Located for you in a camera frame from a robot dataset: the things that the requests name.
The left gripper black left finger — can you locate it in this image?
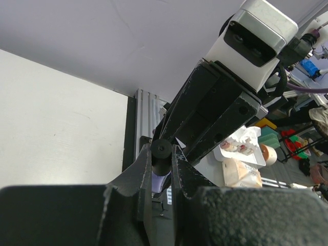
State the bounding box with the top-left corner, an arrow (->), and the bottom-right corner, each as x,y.
1,144 -> 151,245

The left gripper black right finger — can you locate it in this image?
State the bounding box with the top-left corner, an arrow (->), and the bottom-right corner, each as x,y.
171,145 -> 327,245

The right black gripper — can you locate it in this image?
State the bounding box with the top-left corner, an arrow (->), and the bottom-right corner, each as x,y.
151,60 -> 289,221

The nail polish brush cap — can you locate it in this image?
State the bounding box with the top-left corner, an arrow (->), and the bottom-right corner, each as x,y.
151,139 -> 172,176

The beige paper bag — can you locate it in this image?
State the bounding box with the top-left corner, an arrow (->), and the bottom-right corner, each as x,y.
222,158 -> 262,188

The white tray with items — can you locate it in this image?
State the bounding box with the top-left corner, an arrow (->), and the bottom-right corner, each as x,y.
213,126 -> 266,169

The green foam block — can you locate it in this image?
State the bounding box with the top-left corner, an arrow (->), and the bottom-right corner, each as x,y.
258,126 -> 280,149

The brown tape roll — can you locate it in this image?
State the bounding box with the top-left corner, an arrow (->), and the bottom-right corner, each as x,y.
260,144 -> 277,166

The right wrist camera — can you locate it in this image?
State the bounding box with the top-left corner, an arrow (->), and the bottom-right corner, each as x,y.
204,0 -> 298,92

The right aluminium frame post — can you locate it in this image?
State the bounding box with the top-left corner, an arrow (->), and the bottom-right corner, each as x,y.
122,89 -> 167,171

